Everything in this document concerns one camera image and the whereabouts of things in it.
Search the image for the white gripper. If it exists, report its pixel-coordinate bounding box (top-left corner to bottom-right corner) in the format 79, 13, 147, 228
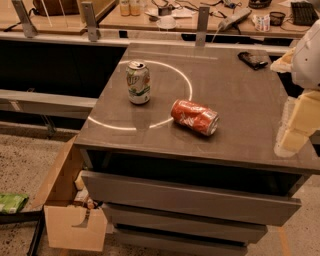
270, 20, 320, 157

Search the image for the red coke can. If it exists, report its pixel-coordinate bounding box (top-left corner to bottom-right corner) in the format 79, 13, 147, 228
171, 99, 219, 136

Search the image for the green white 7up can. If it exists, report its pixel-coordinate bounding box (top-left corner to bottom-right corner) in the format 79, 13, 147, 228
126, 60, 151, 105

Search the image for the black snack packet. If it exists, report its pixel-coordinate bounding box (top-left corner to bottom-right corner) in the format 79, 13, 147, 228
238, 52, 267, 70

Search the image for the white patterned cup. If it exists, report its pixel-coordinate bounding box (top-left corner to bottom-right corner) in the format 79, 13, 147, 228
252, 15, 270, 32

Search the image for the black mesh cup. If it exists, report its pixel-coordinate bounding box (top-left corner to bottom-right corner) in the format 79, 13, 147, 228
269, 11, 286, 26

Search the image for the black keyboard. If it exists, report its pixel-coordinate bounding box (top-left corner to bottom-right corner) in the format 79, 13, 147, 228
291, 2, 319, 26

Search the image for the grey power strip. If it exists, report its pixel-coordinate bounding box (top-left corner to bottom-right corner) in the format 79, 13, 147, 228
218, 8, 251, 31

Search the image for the black round basket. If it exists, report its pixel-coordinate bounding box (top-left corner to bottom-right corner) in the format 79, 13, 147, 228
248, 0, 272, 9

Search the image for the top grey drawer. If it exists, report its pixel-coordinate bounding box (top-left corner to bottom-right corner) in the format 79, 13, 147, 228
81, 171, 301, 226

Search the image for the grey drawer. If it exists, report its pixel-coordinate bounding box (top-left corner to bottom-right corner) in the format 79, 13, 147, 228
81, 171, 301, 226
103, 204, 267, 243
114, 229, 247, 256

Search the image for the grey drawer cabinet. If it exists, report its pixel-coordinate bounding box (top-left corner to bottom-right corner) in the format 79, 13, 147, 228
76, 44, 320, 248

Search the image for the white bowl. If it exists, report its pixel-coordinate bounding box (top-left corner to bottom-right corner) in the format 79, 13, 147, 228
156, 16, 176, 30

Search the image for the middle grey drawer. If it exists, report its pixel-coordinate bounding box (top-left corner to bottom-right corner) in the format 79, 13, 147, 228
103, 204, 267, 243

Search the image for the orange juice bottle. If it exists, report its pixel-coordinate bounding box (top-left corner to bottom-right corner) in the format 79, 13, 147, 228
119, 0, 130, 16

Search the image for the bottom grey drawer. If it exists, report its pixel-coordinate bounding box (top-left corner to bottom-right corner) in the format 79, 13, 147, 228
114, 229, 247, 256

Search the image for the cardboard box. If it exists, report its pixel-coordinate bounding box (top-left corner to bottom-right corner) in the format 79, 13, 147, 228
32, 138, 108, 252

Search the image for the green chip bag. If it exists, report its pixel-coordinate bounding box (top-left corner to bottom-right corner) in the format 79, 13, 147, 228
0, 193, 29, 214

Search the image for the right metal bracket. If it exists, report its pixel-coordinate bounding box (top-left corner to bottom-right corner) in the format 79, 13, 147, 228
195, 6, 209, 47

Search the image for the metal bracket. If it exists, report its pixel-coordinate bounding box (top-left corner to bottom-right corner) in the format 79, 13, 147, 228
195, 6, 209, 47
81, 1, 100, 42
11, 0, 37, 38

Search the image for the middle metal bracket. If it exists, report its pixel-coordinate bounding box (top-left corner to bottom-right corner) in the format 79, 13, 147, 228
81, 1, 100, 42

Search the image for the left metal bracket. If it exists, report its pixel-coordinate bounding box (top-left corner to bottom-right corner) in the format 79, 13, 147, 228
11, 0, 37, 38

